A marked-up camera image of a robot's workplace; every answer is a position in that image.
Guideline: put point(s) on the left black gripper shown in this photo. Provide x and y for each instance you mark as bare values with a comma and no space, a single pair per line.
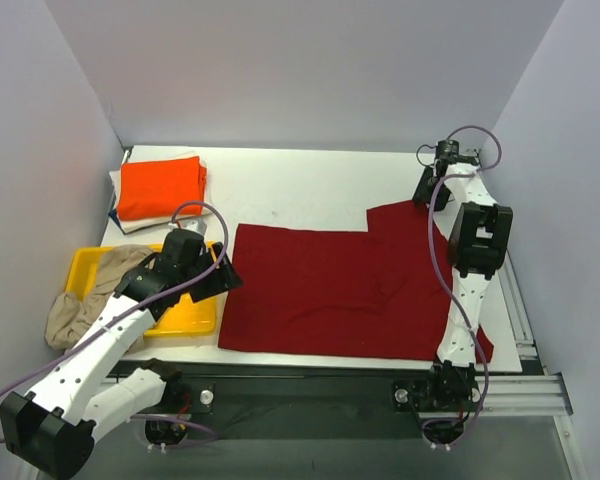
219,273

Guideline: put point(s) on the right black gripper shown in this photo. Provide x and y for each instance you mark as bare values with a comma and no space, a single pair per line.
431,188

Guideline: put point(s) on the dark red t shirt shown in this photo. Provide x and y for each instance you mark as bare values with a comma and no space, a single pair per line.
371,294

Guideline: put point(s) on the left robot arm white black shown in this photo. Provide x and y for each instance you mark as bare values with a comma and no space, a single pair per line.
57,423

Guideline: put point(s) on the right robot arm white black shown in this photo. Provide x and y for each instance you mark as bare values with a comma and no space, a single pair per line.
476,250

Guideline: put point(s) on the yellow plastic tray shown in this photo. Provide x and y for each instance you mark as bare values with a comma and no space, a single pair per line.
186,319

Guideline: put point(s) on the folded orange t shirt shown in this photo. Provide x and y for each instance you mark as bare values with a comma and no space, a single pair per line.
154,189

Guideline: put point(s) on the folded navy t shirt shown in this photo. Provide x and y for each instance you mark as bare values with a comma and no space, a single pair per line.
113,216

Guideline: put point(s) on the crumpled beige t shirt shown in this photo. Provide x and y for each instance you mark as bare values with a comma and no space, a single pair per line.
80,315

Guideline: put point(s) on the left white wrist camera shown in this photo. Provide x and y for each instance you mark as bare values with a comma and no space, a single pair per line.
197,225

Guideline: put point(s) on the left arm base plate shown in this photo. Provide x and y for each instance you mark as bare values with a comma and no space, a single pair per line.
184,397

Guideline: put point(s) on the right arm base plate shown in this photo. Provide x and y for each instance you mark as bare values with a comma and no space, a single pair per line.
415,395

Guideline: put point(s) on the aluminium frame rail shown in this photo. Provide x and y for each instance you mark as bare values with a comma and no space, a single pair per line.
525,395

